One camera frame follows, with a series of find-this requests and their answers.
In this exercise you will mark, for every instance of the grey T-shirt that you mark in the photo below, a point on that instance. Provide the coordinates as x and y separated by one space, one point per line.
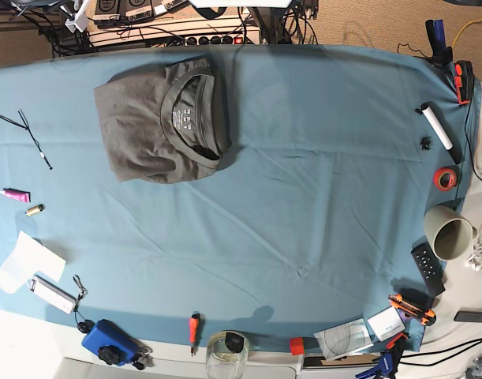
164 124

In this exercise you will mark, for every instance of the black power strip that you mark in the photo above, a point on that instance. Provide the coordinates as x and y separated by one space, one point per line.
207 40

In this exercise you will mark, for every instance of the pink tube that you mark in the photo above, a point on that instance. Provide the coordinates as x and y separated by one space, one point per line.
17 195

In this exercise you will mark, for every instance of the white paper sheet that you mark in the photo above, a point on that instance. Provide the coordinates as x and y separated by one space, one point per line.
27 258

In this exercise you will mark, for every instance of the white rectangular device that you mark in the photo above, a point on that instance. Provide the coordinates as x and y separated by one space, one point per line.
52 294

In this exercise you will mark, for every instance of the blue table cloth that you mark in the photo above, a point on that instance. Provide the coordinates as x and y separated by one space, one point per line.
309 222

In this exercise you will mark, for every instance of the red screwdriver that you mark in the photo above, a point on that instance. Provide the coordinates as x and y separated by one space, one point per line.
194 328

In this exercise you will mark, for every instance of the blue box with knob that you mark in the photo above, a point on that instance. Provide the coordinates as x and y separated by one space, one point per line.
110 344

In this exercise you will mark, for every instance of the glass jar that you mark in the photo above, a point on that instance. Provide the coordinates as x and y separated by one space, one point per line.
227 355

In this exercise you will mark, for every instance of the black small clip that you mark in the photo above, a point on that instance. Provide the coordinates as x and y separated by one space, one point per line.
426 143

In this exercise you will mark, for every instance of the black orange tool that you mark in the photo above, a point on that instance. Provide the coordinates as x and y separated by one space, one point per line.
464 80

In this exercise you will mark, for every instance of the white black marker pen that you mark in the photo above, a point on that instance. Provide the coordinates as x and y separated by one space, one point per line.
441 132

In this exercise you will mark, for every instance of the red cube block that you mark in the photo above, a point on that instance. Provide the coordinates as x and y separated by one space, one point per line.
297 346

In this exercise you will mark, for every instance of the red tape roll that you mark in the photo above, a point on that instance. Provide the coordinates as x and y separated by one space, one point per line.
445 179

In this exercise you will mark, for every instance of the printed paper booklet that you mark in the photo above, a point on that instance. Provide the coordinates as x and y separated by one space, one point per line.
343 340

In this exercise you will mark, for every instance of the beige mug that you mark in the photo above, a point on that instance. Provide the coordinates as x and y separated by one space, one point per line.
448 233

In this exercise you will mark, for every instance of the black remote control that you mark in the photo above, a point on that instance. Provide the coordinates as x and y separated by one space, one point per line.
430 268

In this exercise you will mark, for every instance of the white small box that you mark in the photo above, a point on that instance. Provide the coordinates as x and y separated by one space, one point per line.
386 324

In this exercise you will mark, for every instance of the orange utility knife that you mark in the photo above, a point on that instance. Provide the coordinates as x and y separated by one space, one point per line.
422 314

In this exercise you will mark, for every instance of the blue clamp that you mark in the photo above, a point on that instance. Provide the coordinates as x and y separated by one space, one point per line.
387 364

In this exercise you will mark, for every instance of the black power brick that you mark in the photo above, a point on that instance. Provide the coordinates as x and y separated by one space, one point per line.
468 316

